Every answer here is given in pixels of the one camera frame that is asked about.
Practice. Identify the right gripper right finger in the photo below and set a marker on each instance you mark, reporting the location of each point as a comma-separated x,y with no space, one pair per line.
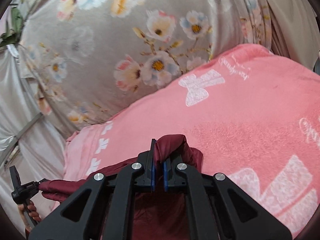
217,208

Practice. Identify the grey floral bed sheet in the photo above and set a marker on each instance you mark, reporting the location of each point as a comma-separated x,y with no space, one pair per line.
91,59

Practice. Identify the beige fabric bed side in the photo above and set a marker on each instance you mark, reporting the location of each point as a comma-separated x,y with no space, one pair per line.
295,32

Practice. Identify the maroon quilted puffer jacket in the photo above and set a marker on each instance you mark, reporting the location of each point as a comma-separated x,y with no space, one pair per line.
158,215

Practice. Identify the silver satin curtain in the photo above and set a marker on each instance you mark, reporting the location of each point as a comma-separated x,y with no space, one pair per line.
28,139

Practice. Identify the person's left hand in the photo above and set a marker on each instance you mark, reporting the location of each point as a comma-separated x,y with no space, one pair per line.
31,213

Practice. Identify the pink fleece blanket white bows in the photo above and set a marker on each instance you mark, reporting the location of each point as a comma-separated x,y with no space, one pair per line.
253,115

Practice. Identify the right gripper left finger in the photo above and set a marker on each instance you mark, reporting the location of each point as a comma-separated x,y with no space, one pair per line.
103,207

